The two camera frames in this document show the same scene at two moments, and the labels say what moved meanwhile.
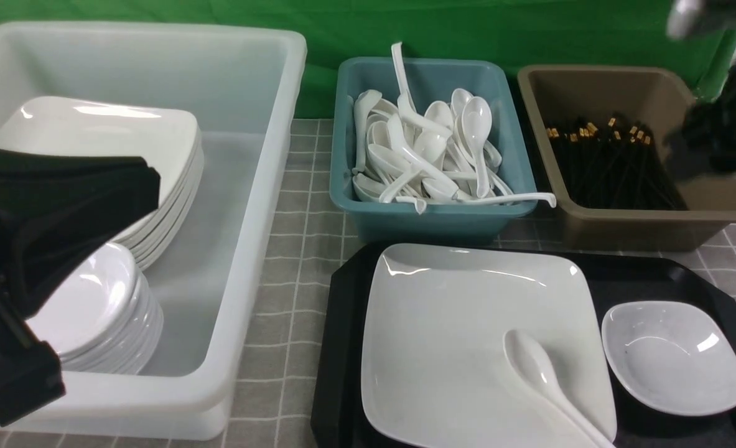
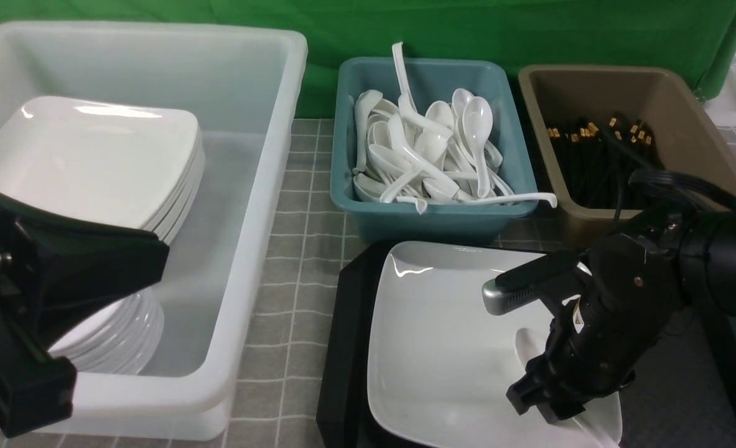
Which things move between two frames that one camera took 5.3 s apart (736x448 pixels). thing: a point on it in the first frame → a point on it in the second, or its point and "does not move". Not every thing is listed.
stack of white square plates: (170, 140) does not move
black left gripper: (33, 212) → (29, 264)
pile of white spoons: (422, 152) does not move
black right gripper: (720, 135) → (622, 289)
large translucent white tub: (245, 89) does not move
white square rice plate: (435, 371) does not move
